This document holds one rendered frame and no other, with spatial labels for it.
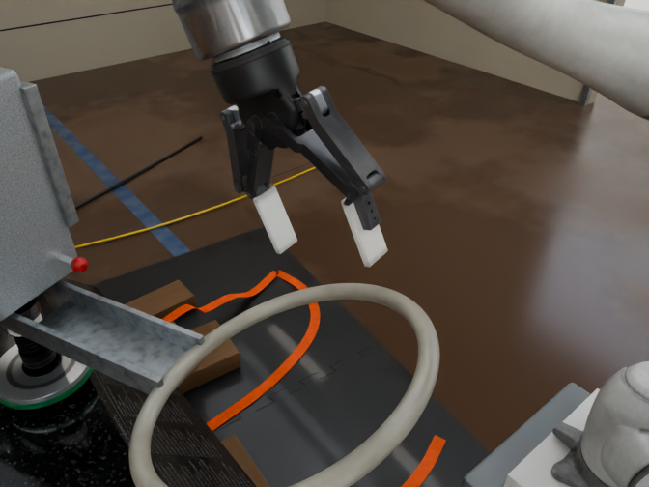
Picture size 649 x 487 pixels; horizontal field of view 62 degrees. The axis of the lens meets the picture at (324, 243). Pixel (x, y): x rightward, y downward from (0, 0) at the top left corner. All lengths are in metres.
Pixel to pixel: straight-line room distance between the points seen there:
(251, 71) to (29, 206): 0.73
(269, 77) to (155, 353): 0.70
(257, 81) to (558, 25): 0.26
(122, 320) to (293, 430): 1.20
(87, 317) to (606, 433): 0.98
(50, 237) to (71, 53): 5.13
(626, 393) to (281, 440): 1.43
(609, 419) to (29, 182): 1.09
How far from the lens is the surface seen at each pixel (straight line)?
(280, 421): 2.24
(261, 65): 0.48
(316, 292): 1.02
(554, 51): 0.56
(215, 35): 0.48
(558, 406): 1.39
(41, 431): 1.38
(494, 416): 2.36
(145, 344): 1.10
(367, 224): 0.49
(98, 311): 1.20
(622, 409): 1.03
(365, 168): 0.47
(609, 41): 0.58
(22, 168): 1.11
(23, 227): 1.14
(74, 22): 6.21
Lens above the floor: 1.82
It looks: 36 degrees down
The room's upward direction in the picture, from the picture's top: straight up
